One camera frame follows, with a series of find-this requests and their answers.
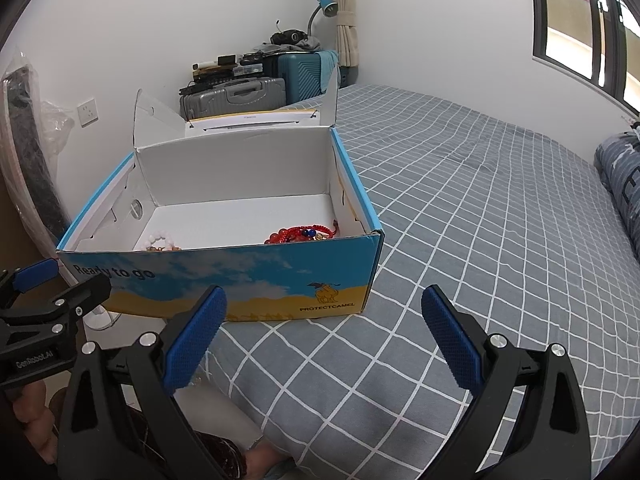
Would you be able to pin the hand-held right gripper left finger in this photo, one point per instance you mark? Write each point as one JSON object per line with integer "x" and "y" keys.
{"x": 195, "y": 340}

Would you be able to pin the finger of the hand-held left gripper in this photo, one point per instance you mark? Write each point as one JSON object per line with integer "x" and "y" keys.
{"x": 82, "y": 295}
{"x": 32, "y": 275}

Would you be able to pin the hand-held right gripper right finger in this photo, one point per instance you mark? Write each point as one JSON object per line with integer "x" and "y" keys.
{"x": 450, "y": 340}

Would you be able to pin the blue and yellow cardboard box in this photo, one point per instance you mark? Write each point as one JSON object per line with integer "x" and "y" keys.
{"x": 200, "y": 280}

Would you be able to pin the person's left hand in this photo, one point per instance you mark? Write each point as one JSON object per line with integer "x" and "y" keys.
{"x": 32, "y": 412}

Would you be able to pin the white round base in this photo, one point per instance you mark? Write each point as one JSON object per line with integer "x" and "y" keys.
{"x": 102, "y": 319}

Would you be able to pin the grey checked bed sheet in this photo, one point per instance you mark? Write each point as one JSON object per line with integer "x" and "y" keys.
{"x": 475, "y": 235}

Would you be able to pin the dark patterned clothing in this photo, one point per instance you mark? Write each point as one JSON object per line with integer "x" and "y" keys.
{"x": 220, "y": 455}

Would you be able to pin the plastic wrapped black item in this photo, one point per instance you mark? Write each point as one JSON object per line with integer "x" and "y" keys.
{"x": 30, "y": 150}

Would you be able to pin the person's foot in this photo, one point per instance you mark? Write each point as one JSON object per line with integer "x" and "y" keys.
{"x": 267, "y": 460}

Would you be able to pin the blue grey striped pillow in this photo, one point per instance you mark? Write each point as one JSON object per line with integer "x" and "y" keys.
{"x": 622, "y": 190}

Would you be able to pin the grey suitcase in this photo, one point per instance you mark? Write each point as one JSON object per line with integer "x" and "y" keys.
{"x": 235, "y": 97}

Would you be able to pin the stack of black electronics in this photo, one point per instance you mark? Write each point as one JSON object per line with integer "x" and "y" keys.
{"x": 220, "y": 72}

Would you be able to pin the teal suitcase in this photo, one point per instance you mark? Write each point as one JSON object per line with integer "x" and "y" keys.
{"x": 302, "y": 76}

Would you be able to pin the black headphones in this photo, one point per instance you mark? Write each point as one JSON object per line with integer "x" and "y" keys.
{"x": 287, "y": 37}

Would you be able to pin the beige curtain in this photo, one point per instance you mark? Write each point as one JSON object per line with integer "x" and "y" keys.
{"x": 346, "y": 15}

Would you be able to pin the black framed window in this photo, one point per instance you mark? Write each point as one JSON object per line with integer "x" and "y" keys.
{"x": 585, "y": 25}

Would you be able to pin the blue desk lamp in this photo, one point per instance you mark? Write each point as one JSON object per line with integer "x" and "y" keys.
{"x": 327, "y": 6}

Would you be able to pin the white wall socket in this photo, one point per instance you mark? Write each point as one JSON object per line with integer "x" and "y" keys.
{"x": 87, "y": 111}

